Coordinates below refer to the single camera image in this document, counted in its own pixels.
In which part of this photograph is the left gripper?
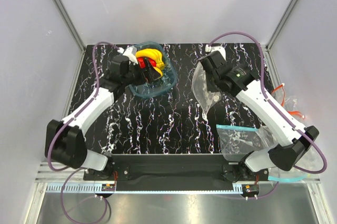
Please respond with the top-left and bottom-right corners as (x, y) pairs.
(123, 58), (161, 87)

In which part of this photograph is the white dotted zip bag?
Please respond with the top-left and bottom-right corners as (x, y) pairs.
(192, 63), (222, 119)

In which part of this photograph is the yellow lemon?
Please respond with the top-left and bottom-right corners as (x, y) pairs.
(153, 67), (163, 79)

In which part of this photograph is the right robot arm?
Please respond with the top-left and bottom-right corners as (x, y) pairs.
(192, 50), (319, 180)

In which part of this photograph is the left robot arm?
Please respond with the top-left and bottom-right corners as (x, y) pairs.
(45, 49), (165, 180)

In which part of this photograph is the teal plastic food container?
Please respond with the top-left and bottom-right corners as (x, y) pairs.
(127, 42), (177, 98)

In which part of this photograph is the teal zipper clear bag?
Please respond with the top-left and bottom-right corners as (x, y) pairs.
(216, 125), (276, 161)

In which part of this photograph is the orange zipper clear bag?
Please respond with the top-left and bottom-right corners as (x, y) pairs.
(271, 83), (305, 121)

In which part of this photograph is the red tomato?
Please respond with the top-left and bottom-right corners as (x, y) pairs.
(148, 58), (156, 67)

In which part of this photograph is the red pepper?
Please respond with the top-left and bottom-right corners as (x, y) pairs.
(137, 57), (147, 69)

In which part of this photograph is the yellow banana bunch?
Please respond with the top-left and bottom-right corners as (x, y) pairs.
(136, 48), (165, 70)

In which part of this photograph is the pile of clear bags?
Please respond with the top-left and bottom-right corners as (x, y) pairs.
(268, 147), (323, 183)

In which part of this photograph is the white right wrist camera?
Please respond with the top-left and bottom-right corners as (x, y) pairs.
(205, 45), (226, 60)

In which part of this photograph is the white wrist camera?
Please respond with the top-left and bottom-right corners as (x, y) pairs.
(117, 46), (138, 65)
(205, 45), (226, 60)

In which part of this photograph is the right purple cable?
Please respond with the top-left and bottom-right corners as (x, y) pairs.
(205, 31), (329, 200)

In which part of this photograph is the purple cable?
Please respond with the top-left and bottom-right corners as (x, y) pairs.
(46, 41), (124, 221)
(205, 31), (329, 200)

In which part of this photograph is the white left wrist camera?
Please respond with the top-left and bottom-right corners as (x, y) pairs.
(117, 46), (138, 65)

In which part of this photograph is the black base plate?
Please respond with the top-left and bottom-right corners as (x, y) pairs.
(83, 154), (269, 187)

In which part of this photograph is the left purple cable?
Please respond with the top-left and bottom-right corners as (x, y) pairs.
(46, 41), (124, 221)

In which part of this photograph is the slotted cable duct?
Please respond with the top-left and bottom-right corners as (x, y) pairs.
(46, 181), (243, 195)

